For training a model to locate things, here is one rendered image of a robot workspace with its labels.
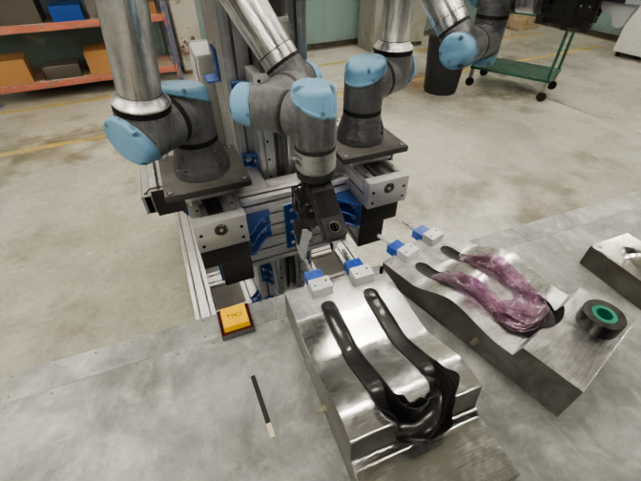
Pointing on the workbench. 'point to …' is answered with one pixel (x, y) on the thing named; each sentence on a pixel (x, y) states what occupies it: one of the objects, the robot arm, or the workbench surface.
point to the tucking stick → (262, 407)
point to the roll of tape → (601, 319)
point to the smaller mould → (617, 265)
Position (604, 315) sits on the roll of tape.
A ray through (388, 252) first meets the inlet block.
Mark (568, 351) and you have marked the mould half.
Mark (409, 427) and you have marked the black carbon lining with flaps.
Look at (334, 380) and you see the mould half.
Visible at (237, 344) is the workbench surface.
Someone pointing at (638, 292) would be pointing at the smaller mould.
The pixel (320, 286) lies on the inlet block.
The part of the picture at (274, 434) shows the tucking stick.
